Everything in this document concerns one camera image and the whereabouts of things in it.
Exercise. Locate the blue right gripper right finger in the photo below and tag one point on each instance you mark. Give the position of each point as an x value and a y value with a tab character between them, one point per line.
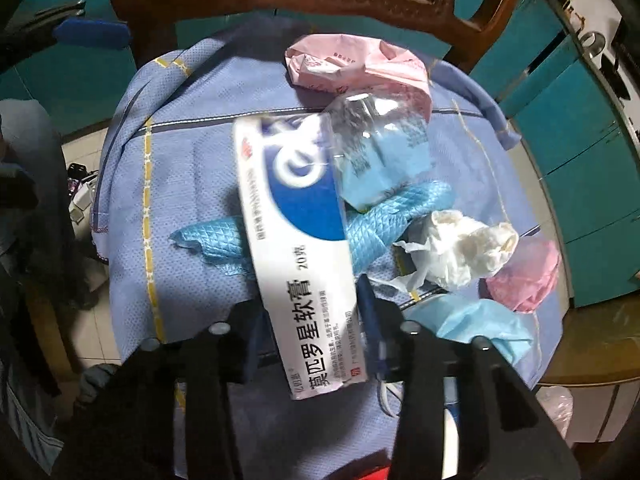
372	327

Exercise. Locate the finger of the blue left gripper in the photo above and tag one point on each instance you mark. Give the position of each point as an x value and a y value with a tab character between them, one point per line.
89	33

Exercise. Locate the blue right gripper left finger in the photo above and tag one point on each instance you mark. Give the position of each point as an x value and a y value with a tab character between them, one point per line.
254	329

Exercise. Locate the blue textured glove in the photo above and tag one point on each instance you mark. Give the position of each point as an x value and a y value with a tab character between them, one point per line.
222	242

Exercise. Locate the white blue ointment box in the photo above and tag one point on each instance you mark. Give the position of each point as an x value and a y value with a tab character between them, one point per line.
294	222

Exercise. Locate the teal kitchen cabinet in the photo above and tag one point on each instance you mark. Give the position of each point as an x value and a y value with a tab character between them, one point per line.
581	143

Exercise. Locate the light blue face mask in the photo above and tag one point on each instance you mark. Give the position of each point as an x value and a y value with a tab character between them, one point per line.
457	318

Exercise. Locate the crumpled white tissue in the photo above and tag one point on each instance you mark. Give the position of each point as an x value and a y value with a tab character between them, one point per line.
453	250

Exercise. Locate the pink crumpled mask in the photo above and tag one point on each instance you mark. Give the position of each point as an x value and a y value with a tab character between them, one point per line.
526	280

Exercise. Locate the clear plastic bag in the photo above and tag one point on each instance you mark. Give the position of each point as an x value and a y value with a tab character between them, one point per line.
380	144

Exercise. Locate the pink plastic package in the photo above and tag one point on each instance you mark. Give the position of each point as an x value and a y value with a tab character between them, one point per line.
339	63

